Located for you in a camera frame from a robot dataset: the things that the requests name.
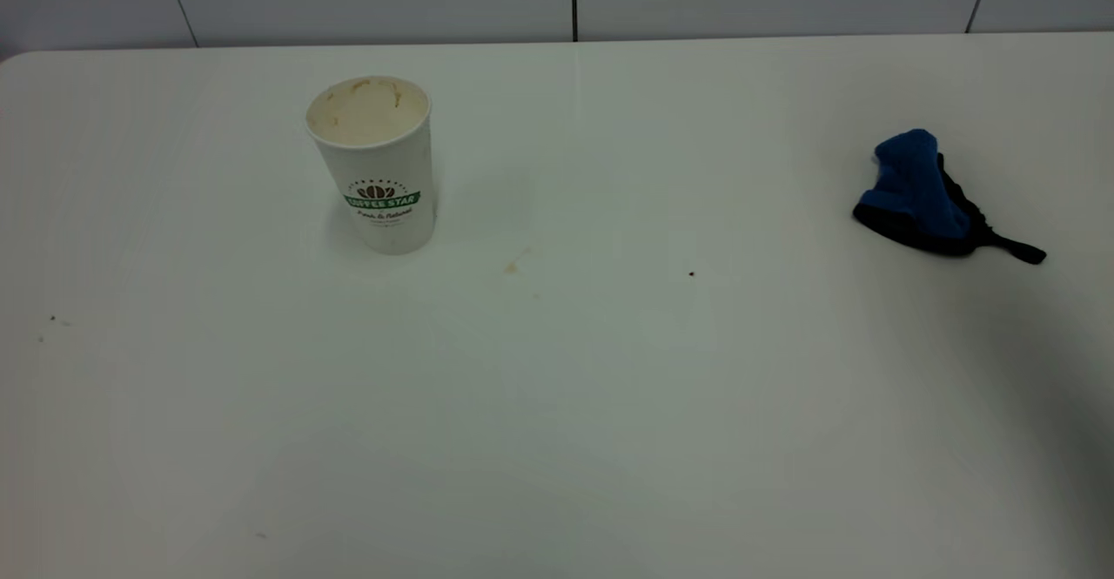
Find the white paper coffee cup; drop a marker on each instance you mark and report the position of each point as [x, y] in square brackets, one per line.
[379, 170]

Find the blue and black cloth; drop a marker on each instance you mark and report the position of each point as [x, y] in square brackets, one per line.
[914, 191]

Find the brown coffee spill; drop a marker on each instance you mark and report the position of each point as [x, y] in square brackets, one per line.
[515, 264]

